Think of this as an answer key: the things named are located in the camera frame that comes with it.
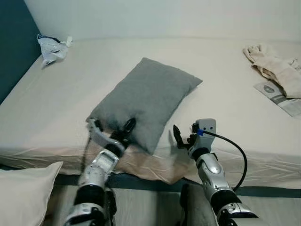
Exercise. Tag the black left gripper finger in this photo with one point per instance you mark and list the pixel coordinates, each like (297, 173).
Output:
(124, 133)
(133, 127)

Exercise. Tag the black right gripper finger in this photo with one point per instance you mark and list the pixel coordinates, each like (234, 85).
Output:
(194, 128)
(179, 139)

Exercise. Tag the grey pillow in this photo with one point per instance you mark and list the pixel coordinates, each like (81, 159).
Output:
(146, 96)

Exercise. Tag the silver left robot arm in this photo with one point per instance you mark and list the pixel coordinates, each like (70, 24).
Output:
(96, 174)

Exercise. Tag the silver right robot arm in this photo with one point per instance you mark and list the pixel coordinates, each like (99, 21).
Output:
(214, 176)

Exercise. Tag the cream pillow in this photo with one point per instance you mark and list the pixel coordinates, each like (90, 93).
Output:
(23, 195)

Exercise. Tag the tan under sheet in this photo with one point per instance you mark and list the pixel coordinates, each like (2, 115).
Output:
(150, 167)

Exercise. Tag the mattress with cream sheet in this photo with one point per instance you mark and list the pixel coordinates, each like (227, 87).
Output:
(221, 70)

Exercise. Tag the black left robot leg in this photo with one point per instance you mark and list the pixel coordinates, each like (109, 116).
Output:
(111, 207)

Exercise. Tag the grey printed booklet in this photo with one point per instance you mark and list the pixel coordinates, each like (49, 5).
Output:
(282, 100)

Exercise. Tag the beige crumpled garment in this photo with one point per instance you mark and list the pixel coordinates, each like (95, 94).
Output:
(277, 70)

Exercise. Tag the clear plastic bag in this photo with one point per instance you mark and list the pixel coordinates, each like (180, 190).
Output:
(51, 48)

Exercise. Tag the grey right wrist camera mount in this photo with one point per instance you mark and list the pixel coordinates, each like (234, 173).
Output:
(207, 127)

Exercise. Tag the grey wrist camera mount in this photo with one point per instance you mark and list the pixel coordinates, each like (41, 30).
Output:
(207, 127)
(98, 135)

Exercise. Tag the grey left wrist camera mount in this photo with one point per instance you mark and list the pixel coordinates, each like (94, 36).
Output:
(98, 135)

